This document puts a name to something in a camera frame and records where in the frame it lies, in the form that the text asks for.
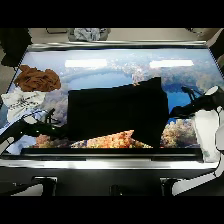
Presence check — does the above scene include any white garment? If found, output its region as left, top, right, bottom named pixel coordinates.
left=192, top=107, right=221, bottom=164

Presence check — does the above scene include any black garment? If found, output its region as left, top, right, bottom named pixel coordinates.
left=67, top=76, right=170, bottom=149

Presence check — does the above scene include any pale blue garment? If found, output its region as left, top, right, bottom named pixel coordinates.
left=5, top=110, right=50, bottom=156

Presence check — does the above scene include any silver frame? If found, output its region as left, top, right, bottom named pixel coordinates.
left=0, top=39, right=224, bottom=197

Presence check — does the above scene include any brown garment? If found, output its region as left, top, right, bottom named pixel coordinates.
left=13, top=64, right=62, bottom=93

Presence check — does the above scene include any white printed T-shirt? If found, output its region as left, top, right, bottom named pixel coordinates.
left=0, top=87, right=48, bottom=123

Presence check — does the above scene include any heap of clothes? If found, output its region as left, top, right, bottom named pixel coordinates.
left=67, top=27, right=112, bottom=42

